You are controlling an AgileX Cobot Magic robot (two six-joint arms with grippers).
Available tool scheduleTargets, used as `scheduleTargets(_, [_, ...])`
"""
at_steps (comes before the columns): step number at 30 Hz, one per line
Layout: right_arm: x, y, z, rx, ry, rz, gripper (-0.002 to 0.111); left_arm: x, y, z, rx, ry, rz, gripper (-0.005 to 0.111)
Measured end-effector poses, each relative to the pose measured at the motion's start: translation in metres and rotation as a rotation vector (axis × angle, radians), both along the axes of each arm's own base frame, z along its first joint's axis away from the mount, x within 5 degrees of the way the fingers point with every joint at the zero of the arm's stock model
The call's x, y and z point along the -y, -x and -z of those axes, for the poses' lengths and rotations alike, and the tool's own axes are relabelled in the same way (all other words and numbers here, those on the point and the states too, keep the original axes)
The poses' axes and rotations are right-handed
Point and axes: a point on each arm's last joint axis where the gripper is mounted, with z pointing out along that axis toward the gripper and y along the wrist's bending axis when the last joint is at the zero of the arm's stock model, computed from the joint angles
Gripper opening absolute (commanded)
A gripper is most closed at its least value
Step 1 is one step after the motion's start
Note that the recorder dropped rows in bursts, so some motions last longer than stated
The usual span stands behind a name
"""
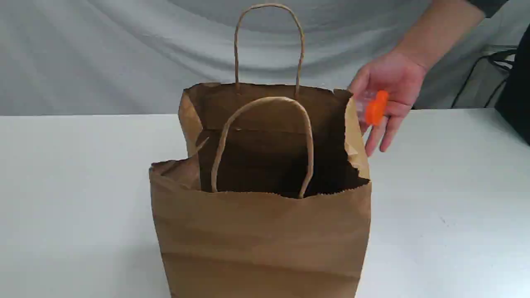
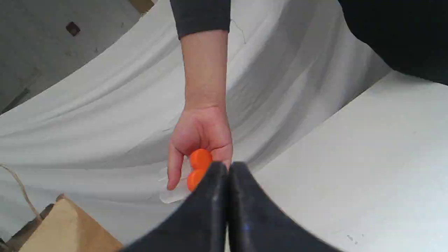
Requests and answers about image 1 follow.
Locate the person's bare hand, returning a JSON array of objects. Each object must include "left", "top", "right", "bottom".
[{"left": 348, "top": 50, "right": 428, "bottom": 156}]

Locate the clear container with orange lid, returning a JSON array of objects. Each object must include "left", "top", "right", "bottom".
[{"left": 355, "top": 90, "right": 389, "bottom": 126}]

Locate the brown paper bag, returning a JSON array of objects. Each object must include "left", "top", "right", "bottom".
[{"left": 149, "top": 15, "right": 372, "bottom": 298}]

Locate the person's bare forearm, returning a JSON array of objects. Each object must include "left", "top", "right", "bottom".
[{"left": 393, "top": 0, "right": 485, "bottom": 70}]

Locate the black object at right edge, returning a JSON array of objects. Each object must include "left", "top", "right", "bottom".
[{"left": 495, "top": 27, "right": 530, "bottom": 144}]

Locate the grey backdrop cloth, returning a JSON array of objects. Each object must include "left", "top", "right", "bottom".
[{"left": 0, "top": 0, "right": 529, "bottom": 116}]

